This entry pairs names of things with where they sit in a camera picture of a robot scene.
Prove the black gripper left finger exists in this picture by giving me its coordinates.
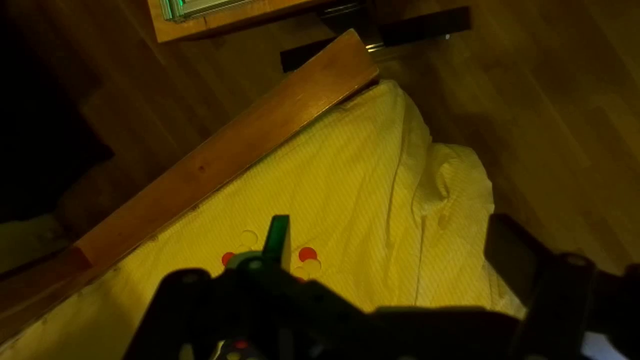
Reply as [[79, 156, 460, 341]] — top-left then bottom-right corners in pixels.
[[262, 214, 290, 266]]

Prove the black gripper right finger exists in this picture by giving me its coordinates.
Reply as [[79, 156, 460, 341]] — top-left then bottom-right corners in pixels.
[[485, 214, 552, 305]]

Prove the red game disc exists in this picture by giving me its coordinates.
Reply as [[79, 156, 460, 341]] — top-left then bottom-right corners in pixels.
[[298, 246, 318, 262], [220, 253, 237, 268]]

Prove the yellow striped bed duvet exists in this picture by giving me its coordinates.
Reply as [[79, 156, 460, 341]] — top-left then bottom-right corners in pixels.
[[0, 80, 525, 360]]

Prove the wooden bedside table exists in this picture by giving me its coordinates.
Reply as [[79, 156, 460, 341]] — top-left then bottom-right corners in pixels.
[[147, 0, 330, 45]]

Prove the wooden bunk bed frame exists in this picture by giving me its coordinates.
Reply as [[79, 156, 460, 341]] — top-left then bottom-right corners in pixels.
[[0, 30, 380, 344]]

